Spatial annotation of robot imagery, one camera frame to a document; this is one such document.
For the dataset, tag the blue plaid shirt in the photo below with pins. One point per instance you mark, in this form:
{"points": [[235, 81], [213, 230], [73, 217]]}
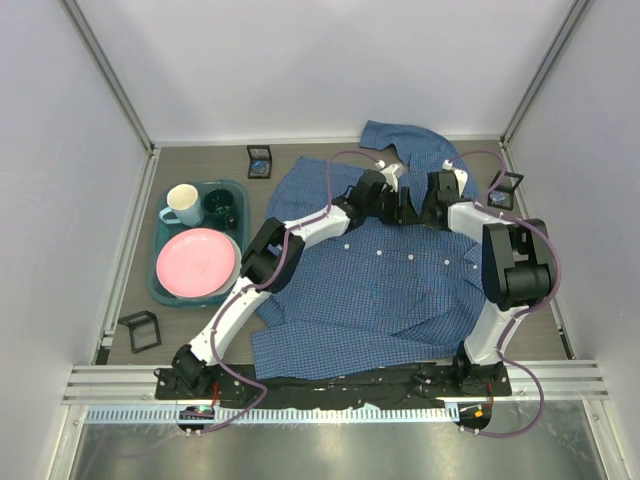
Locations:
{"points": [[348, 311]]}

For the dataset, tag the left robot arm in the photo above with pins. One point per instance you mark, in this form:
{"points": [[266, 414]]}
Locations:
{"points": [[269, 265]]}

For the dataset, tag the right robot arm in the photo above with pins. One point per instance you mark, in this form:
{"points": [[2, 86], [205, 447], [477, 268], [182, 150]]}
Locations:
{"points": [[519, 271]]}

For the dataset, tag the teal plastic tray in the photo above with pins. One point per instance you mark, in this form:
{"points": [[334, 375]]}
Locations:
{"points": [[162, 233]]}

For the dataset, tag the black display box back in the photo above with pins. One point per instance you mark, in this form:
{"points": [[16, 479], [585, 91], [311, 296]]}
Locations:
{"points": [[259, 152]]}

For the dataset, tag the dark green mug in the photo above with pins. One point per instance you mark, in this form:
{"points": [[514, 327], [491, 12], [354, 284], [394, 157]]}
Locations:
{"points": [[220, 209]]}

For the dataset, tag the pink plate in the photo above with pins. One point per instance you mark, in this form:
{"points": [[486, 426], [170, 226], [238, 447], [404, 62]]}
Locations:
{"points": [[198, 263]]}

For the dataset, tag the light blue mug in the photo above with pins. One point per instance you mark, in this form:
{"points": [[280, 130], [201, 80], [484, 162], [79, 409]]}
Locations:
{"points": [[183, 207]]}

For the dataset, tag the black display box right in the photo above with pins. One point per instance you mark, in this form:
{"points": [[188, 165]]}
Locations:
{"points": [[508, 183]]}

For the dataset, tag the black display box front-left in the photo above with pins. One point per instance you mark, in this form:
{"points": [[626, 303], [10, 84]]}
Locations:
{"points": [[144, 331]]}

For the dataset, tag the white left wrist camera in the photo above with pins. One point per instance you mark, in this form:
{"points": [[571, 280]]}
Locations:
{"points": [[392, 172]]}

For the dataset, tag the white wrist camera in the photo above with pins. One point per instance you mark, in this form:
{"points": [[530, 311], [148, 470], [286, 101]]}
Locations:
{"points": [[461, 175], [392, 172]]}

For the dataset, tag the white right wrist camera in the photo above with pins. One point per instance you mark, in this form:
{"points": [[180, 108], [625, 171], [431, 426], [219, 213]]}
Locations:
{"points": [[461, 175]]}

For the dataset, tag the white slotted cable duct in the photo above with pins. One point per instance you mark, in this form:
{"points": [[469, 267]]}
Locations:
{"points": [[183, 414]]}

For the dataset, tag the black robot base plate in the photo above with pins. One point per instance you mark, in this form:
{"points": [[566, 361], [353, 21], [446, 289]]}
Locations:
{"points": [[417, 385]]}

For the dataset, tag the aluminium frame rail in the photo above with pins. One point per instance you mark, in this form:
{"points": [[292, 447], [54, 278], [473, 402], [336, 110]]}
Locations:
{"points": [[92, 44]]}

